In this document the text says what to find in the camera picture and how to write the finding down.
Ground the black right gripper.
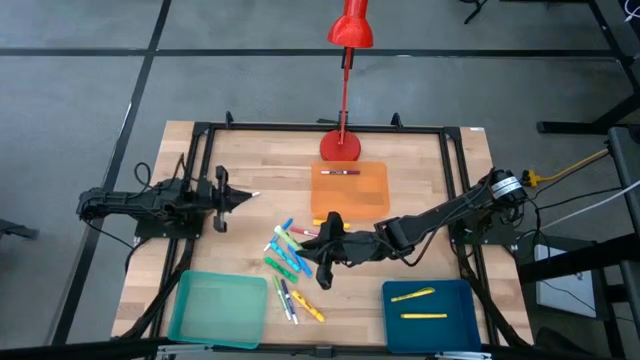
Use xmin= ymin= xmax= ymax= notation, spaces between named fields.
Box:
xmin=298 ymin=211 xmax=390 ymax=292

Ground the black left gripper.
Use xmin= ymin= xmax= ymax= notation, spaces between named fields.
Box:
xmin=197 ymin=165 xmax=254 ymax=234

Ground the blue highlighter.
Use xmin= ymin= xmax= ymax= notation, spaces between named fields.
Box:
xmin=287 ymin=243 xmax=314 ymax=279

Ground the teal highlighter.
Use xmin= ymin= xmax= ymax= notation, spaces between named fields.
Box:
xmin=269 ymin=241 xmax=302 ymax=274

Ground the thick yellow highlighter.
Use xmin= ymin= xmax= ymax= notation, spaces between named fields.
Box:
xmin=291 ymin=289 xmax=327 ymax=324

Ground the green dry-erase marker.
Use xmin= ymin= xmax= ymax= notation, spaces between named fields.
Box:
xmin=272 ymin=275 xmax=293 ymax=322

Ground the orange translucent tray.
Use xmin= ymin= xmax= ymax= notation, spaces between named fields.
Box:
xmin=309 ymin=160 xmax=391 ymax=221

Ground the red desk lamp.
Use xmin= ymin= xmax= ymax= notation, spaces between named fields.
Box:
xmin=319 ymin=0 xmax=375 ymax=163

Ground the green translucent tray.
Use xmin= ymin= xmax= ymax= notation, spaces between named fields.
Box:
xmin=166 ymin=269 xmax=270 ymax=350

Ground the blue plastic tray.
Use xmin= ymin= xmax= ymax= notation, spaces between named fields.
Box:
xmin=381 ymin=279 xmax=483 ymax=355

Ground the black furniture foot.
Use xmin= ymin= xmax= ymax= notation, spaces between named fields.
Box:
xmin=0 ymin=218 xmax=40 ymax=241

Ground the white box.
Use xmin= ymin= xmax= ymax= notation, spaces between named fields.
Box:
xmin=533 ymin=243 xmax=600 ymax=320

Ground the black desk stand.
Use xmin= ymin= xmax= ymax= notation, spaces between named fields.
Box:
xmin=537 ymin=0 xmax=640 ymax=136

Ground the black stand foot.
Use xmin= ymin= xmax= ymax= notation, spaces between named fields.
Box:
xmin=462 ymin=0 xmax=490 ymax=25

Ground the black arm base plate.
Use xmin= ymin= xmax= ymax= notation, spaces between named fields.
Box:
xmin=133 ymin=193 xmax=207 ymax=240
xmin=449 ymin=209 xmax=520 ymax=247

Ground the black aluminium rig frame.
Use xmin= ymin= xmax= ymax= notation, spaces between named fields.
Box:
xmin=112 ymin=110 xmax=534 ymax=360

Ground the yellow power cable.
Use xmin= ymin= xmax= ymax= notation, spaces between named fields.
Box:
xmin=521 ymin=148 xmax=612 ymax=190

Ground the white cable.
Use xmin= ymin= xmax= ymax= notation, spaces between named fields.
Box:
xmin=538 ymin=178 xmax=640 ymax=232

